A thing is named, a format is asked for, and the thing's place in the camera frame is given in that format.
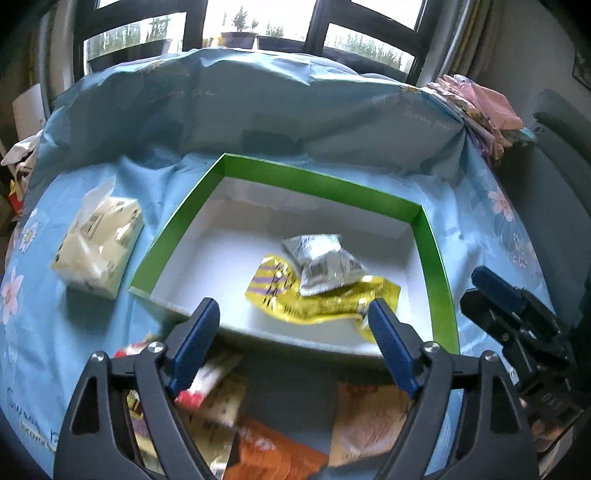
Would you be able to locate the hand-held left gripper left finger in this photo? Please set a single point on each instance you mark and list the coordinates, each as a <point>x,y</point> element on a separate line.
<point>196,341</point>

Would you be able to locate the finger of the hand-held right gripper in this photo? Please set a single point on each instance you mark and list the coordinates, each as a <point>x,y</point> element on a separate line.
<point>494,284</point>
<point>482,311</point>

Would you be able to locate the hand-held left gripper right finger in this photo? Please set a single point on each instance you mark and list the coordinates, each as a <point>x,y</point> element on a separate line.
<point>390,344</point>

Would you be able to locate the red white snack packet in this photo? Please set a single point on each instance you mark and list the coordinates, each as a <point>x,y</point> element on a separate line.
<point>205,378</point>

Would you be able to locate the cream snack packet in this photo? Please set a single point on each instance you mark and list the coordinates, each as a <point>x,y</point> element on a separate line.
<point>224,406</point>

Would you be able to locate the tan snack packet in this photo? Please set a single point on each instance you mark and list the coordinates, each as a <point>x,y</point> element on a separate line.
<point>364,424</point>

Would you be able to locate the green cardboard box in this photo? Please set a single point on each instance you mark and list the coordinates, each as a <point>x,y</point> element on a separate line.
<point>221,258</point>

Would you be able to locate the gold snack packet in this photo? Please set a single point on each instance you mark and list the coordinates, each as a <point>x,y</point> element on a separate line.
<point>138,415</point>

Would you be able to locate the orange snack packet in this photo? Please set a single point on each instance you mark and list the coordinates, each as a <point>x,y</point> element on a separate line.
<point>272,454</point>

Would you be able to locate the person's right hand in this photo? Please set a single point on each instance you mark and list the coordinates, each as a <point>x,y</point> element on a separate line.
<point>547,431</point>

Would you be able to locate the silver snack packet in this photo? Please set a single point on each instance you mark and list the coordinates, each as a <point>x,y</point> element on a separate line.
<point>330,272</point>
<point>307,249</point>

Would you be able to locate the yellow purple snack packet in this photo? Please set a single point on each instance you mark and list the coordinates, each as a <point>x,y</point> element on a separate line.
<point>295,307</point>

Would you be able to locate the grey chair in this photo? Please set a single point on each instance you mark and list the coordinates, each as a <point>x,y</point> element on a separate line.
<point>549,184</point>

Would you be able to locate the cream tissue pack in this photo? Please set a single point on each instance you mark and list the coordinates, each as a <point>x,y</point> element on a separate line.
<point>99,240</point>

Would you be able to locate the pile of pink clothes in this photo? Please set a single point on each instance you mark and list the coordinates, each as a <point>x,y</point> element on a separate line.
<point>485,108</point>

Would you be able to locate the blue floral bedsheet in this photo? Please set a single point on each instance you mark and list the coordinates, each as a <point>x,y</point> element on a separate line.
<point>286,106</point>

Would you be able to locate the white cloth heap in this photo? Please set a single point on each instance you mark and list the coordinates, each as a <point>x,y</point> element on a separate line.
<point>21,157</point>

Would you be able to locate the dark planter box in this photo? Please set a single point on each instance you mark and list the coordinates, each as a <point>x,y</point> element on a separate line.
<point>281,42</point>

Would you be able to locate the potted plant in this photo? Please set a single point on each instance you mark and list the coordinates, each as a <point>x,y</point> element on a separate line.
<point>239,32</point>

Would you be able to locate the black window frame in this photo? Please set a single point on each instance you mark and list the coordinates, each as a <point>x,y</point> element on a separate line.
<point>191,27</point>

